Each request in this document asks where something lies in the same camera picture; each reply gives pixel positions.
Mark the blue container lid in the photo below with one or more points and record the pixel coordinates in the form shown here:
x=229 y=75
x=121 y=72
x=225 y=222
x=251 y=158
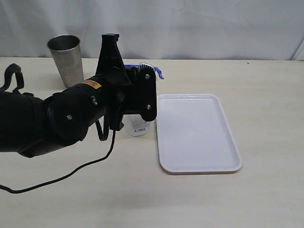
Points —
x=158 y=71

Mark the clear plastic container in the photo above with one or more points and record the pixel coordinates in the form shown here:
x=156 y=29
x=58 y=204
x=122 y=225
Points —
x=135 y=125

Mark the white plastic tray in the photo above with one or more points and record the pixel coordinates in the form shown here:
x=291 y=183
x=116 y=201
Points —
x=194 y=136

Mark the stainless steel cup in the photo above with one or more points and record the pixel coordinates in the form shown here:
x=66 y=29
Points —
x=66 y=53

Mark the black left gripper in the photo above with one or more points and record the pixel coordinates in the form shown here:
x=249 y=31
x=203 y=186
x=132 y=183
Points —
x=120 y=86

